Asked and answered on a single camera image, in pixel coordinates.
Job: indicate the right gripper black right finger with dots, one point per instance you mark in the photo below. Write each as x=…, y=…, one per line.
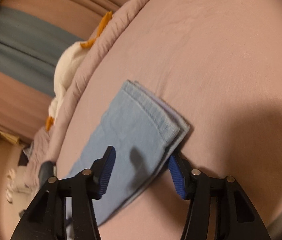
x=219, y=206

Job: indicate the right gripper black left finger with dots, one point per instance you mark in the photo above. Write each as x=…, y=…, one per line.
x=45, y=217

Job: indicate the light blue denim pants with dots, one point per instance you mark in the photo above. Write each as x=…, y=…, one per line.
x=144, y=132

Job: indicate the small white plush toy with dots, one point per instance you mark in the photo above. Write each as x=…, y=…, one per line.
x=10, y=186

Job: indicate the dark blue folded jeans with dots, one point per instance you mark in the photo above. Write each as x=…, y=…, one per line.
x=46, y=171

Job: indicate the pink quilted comforter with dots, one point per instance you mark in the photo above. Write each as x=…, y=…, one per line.
x=47, y=145

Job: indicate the white goose plush toy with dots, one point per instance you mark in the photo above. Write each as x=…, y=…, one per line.
x=66, y=67

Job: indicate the blue grey curtain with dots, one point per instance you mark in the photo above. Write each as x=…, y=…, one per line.
x=30, y=49

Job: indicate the pink curtain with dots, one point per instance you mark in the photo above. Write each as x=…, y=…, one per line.
x=23, y=110

